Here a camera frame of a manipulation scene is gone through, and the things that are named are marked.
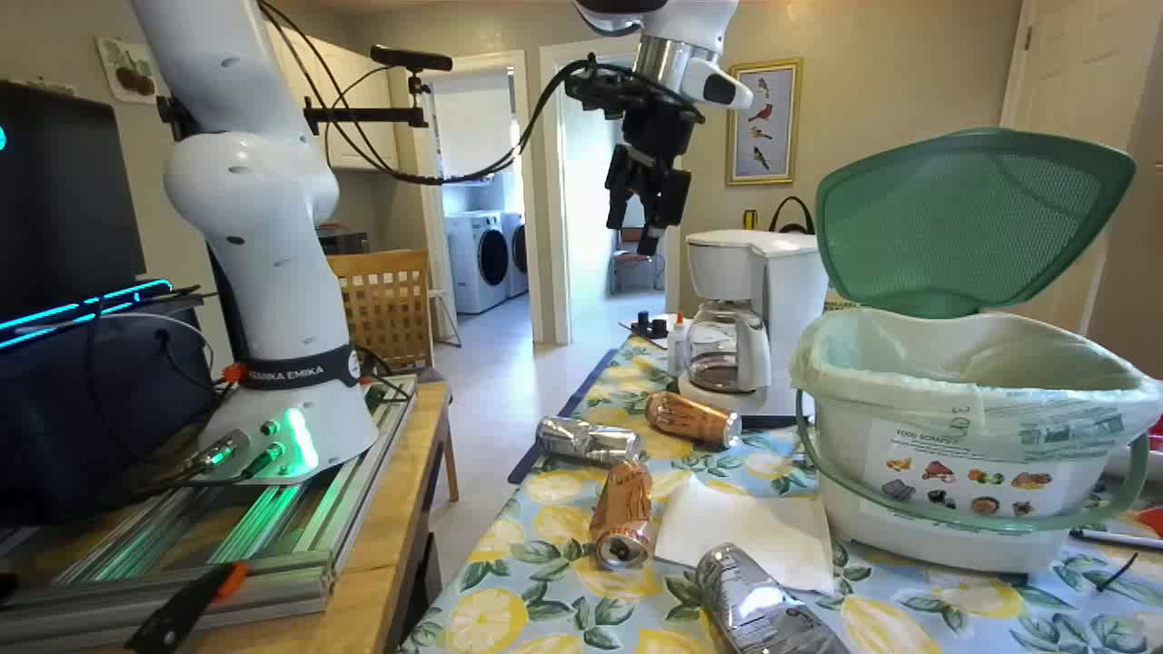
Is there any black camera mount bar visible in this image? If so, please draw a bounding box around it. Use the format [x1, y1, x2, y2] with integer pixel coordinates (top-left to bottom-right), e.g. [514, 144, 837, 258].
[155, 45, 458, 138]

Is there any black tool orange tip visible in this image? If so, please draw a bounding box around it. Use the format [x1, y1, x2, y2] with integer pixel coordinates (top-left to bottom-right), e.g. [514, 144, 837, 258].
[123, 561, 249, 654]

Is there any black monitor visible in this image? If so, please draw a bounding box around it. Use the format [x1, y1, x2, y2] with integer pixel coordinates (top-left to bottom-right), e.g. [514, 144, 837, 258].
[0, 78, 150, 324]

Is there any white door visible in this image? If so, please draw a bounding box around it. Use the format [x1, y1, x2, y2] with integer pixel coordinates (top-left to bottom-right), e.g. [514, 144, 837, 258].
[994, 0, 1163, 339]

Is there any dark blue bag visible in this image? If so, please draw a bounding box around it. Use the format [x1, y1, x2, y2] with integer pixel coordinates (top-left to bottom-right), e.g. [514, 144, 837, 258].
[0, 316, 230, 527]

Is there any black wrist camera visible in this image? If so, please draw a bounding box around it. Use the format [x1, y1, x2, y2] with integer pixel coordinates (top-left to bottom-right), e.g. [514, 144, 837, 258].
[558, 51, 638, 125]

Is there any thin black cable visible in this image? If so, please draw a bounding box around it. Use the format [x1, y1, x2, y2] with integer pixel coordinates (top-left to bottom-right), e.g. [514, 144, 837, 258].
[1065, 522, 1163, 596]

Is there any green bin lid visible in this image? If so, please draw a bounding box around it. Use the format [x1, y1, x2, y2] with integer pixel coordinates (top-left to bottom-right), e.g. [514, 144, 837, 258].
[812, 126, 1140, 324]

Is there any black bag handle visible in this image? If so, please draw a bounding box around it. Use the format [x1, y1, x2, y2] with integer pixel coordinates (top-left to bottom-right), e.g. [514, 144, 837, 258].
[768, 192, 822, 236]

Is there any crushed silver can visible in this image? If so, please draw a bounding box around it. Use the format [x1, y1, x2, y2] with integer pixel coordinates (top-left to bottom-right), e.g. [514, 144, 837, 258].
[532, 416, 646, 469]
[689, 540, 850, 654]

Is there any framed bird picture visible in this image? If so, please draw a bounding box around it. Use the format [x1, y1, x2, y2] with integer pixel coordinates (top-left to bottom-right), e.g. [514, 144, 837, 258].
[722, 57, 808, 192]

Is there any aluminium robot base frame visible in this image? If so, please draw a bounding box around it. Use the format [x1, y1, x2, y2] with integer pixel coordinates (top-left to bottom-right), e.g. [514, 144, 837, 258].
[0, 388, 420, 651]

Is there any white paper towel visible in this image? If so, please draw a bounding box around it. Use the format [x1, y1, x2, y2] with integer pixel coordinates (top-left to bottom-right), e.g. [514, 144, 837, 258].
[652, 474, 841, 596]

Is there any wooden lattice-back chair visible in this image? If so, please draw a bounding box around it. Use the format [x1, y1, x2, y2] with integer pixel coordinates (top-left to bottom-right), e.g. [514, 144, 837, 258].
[323, 247, 437, 379]

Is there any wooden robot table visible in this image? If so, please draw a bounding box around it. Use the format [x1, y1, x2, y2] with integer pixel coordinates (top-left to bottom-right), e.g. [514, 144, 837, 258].
[0, 379, 466, 654]

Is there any small black object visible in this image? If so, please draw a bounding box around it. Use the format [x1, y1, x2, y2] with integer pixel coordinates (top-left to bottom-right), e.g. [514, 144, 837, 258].
[627, 308, 675, 343]

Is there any lemon print tablecloth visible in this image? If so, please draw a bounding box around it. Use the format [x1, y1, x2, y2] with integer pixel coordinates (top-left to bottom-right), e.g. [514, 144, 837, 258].
[401, 333, 1163, 654]

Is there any white drip coffee maker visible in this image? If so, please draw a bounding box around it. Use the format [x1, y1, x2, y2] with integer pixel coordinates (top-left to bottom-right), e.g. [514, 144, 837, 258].
[664, 228, 831, 417]

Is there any white washing machine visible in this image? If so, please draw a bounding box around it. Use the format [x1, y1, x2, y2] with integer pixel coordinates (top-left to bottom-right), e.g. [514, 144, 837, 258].
[442, 210, 514, 321]
[500, 210, 532, 302]

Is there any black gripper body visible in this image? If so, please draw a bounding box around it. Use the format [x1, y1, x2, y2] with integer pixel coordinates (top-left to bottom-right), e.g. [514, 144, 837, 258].
[614, 92, 699, 187]

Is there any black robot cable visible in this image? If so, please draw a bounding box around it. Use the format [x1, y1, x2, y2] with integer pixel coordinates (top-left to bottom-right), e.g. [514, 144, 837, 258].
[259, 0, 631, 192]

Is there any cyan lit keyboard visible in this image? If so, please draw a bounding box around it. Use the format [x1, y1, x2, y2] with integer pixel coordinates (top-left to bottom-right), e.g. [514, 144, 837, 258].
[0, 278, 178, 357]

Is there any small fruit wall picture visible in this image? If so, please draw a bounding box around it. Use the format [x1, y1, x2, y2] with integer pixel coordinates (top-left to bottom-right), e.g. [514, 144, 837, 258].
[93, 33, 168, 104]

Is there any white bin green liner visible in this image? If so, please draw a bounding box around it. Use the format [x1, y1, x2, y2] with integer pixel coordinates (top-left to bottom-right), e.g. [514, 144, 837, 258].
[793, 307, 1163, 578]

